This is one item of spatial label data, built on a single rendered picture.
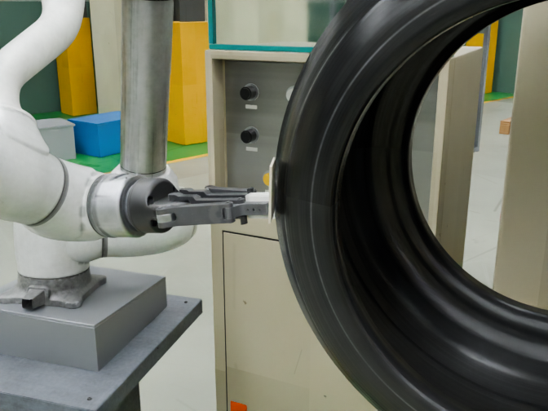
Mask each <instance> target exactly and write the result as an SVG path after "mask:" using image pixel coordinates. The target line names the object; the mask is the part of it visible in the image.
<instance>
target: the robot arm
mask: <svg viewBox="0 0 548 411"><path fill-rule="evenodd" d="M41 1H42V14H41V16H40V18H39V19H38V20H37V21H36V22H35V23H33V24H32V25H31V26H29V27H28V28H27V29H26V30H25V31H24V32H22V33H21V34H20V35H18V36H17V37H16V38H14V39H13V40H12V41H10V42H9V43H8V44H6V45H5V46H4V47H3V48H2V49H1V50H0V220H3V221H7V222H14V224H13V231H14V246H15V258H16V262H17V270H18V274H17V284H16V285H15V286H14V287H12V288H11V289H9V290H8V291H6V292H4V293H2V294H0V303H2V304H9V303H18V304H22V308H24V309H28V310H31V309H34V308H36V307H39V306H52V307H65V308H68V309H75V308H79V307H80V306H81V305H82V302H83V301H84V300H85V299H86V298H87V297H89V296H90V295H91V294H92V293H93V292H94V291H95V290H96V289H97V288H98V287H100V286H101V285H103V284H105V283H106V282H107V277H106V276H105V275H98V274H91V270H90V261H93V260H96V259H100V258H107V257H114V258H125V257H138V256H146V255H152V254H161V253H164V252H167V251H170V250H174V249H176V248H178V247H180V246H182V245H184V244H186V243H188V242H189V241H190V239H191V238H192V237H193V236H194V235H195V233H196V230H197V225H204V224H217V223H234V222H236V219H240V220H241V225H244V224H247V223H248V219H247V215H248V218H249V219H268V202H269V192H257V189H254V187H251V188H224V187H216V186H214V185H207V186H205V189H193V188H184V187H179V183H178V177H177V175H176V174H175V172H174V171H173V170H172V169H171V168H170V167H169V166H168V165H167V164H166V156H167V137H168V117H169V98H170V74H171V54H172V35H173V15H174V0H122V42H121V161H120V164H119V165H118V166H117V167H116V168H115V169H114V170H113V171H112V173H110V174H104V173H101V172H99V171H97V170H94V169H93V168H91V167H87V166H81V165H78V164H75V163H72V162H69V161H65V160H63V159H60V158H58V157H55V156H53V155H51V154H50V153H49V148H48V146H47V145H46V143H45V141H44V139H43V137H42V135H41V133H40V131H39V129H38V125H37V122H36V120H35V119H34V117H33V116H32V115H31V114H29V113H27V112H26V111H24V110H23V109H22V108H21V107H20V89H21V87H22V86H23V85H24V84H25V83H26V82H27V81H28V80H29V79H30V78H32V77H33V76H34V75H36V74H37V73H38V72H40V71H41V70H42V69H44V68H45V67H46V66H47V65H48V64H49V63H50V62H51V61H53V60H54V59H55V58H57V57H58V56H59V55H61V54H62V53H63V52H64V51H65V50H66V49H67V48H68V47H69V46H70V45H71V44H72V43H73V41H74V39H75V38H76V36H77V34H78V32H79V30H80V28H81V25H82V18H83V13H84V7H85V0H41Z"/></svg>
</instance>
